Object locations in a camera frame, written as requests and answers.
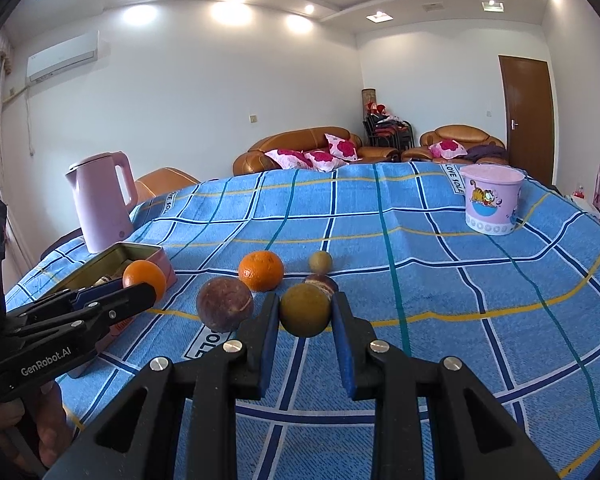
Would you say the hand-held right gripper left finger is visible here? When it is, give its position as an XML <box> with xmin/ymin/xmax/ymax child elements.
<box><xmin>45</xmin><ymin>291</ymin><xmax>281</xmax><ymax>480</ymax></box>

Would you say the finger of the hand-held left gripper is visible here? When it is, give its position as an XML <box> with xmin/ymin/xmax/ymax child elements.
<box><xmin>5</xmin><ymin>277</ymin><xmax>126</xmax><ymax>332</ymax></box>
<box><xmin>10</xmin><ymin>284</ymin><xmax>158</xmax><ymax>347</ymax></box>

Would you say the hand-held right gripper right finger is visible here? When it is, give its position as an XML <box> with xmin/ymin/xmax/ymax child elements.
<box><xmin>331</xmin><ymin>291</ymin><xmax>561</xmax><ymax>480</ymax></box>

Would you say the rectangular metal tin box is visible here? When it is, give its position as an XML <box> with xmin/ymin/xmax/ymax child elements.
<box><xmin>45</xmin><ymin>241</ymin><xmax>178</xmax><ymax>380</ymax></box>

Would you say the orange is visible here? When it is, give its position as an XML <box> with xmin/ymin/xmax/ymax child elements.
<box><xmin>122</xmin><ymin>259</ymin><xmax>167</xmax><ymax>303</ymax></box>
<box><xmin>238</xmin><ymin>251</ymin><xmax>285</xmax><ymax>293</ymax></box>

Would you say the purple passion fruit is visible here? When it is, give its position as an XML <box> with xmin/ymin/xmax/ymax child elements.
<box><xmin>196</xmin><ymin>278</ymin><xmax>254</xmax><ymax>333</ymax></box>

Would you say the person's left hand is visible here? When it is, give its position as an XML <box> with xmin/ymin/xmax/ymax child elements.
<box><xmin>0</xmin><ymin>379</ymin><xmax>75</xmax><ymax>478</ymax></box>

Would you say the pink electric kettle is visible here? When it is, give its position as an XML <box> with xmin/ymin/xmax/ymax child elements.
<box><xmin>65</xmin><ymin>151</ymin><xmax>140</xmax><ymax>255</ymax></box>

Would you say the blue checked tablecloth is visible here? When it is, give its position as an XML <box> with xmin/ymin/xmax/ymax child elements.
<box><xmin>5</xmin><ymin>161</ymin><xmax>600</xmax><ymax>480</ymax></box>

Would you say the orange-brown leather sofa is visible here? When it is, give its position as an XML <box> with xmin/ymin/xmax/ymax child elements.
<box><xmin>134</xmin><ymin>167</ymin><xmax>201</xmax><ymax>206</ymax></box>

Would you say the pink floral pillow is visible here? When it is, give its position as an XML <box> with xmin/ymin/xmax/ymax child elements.
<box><xmin>325</xmin><ymin>133</ymin><xmax>362</xmax><ymax>162</ymax></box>
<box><xmin>429</xmin><ymin>140</ymin><xmax>467</xmax><ymax>160</ymax></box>
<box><xmin>304</xmin><ymin>150</ymin><xmax>348</xmax><ymax>173</ymax></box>
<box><xmin>265</xmin><ymin>149</ymin><xmax>313</xmax><ymax>171</ymax></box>

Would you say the pink cartoon print bucket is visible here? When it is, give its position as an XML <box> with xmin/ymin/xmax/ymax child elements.
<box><xmin>461</xmin><ymin>164</ymin><xmax>526</xmax><ymax>237</ymax></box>

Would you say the long brown leather sofa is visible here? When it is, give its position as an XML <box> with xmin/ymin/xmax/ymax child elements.
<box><xmin>232</xmin><ymin>126</ymin><xmax>401</xmax><ymax>176</ymax></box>

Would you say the stack of dark chairs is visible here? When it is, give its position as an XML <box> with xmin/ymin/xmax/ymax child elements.
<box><xmin>362</xmin><ymin>114</ymin><xmax>413</xmax><ymax>150</ymax></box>

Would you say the white air conditioner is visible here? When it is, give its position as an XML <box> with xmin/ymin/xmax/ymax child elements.
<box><xmin>26</xmin><ymin>31</ymin><xmax>101</xmax><ymax>83</ymax></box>

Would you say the purple cloth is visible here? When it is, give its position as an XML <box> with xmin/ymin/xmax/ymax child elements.
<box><xmin>462</xmin><ymin>144</ymin><xmax>508</xmax><ymax>163</ymax></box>

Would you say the brown leather armchair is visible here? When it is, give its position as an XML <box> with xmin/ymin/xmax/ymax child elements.
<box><xmin>400</xmin><ymin>125</ymin><xmax>508</xmax><ymax>163</ymax></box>

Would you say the brown wooden door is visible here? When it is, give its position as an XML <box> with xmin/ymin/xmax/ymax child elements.
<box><xmin>498</xmin><ymin>55</ymin><xmax>555</xmax><ymax>186</ymax></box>

